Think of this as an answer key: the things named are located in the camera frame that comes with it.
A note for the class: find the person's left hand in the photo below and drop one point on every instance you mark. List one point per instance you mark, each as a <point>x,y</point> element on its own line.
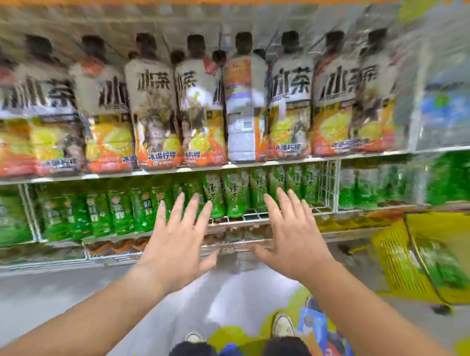
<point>176,256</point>

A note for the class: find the person's right hand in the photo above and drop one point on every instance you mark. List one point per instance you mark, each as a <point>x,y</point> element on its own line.
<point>300,250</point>

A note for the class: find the row of green tea bottles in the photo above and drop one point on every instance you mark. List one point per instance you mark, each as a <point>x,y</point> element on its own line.
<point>235,195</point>

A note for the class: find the yellow shopping basket trolley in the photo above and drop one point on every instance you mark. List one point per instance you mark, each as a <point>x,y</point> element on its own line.
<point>398,262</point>

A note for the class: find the person's right forearm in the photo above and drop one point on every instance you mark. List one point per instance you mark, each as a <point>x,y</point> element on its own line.
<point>373,321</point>

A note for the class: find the person's left forearm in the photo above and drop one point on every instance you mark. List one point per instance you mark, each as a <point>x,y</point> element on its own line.
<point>78,326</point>

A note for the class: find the person's right shoe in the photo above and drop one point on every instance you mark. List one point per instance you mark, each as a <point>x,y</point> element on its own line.
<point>282,325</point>

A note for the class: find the person's shoe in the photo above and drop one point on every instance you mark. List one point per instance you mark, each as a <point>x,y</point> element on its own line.
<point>195,337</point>
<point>282,325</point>

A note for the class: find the person's left shoe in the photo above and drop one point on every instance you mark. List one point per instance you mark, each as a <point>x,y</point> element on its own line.
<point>195,337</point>

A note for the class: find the person's right trouser leg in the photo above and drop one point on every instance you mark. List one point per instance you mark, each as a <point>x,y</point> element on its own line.
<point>287,352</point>

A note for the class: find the row of dark tea bottles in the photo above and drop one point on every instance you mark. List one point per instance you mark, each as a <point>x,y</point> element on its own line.
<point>150,109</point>

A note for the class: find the cluster of yellow bottles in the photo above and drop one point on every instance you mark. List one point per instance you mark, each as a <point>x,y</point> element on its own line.
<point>346,222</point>

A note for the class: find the row of white-capped amber bottles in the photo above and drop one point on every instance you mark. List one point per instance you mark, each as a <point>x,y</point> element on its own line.
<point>241,234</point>

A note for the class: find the row of orange-brown bottles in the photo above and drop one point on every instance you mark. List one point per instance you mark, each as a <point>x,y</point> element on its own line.
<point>113,246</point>

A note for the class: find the yellow cartoon floor sticker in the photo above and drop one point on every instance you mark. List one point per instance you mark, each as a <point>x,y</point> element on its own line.
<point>311,324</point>

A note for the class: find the row of dark green bottles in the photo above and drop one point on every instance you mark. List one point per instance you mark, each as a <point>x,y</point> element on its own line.
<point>104,212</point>

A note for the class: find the row of large green-capped bottles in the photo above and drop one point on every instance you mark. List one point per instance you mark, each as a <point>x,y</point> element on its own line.
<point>367,185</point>

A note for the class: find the row of bright green bottles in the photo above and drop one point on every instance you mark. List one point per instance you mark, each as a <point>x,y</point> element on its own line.
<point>452,178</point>

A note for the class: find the row of green label bottles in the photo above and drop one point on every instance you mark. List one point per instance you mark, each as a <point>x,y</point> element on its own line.
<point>7,217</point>

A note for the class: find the row of blue water bottles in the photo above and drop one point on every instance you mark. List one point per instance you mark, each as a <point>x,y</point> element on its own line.
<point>450,112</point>

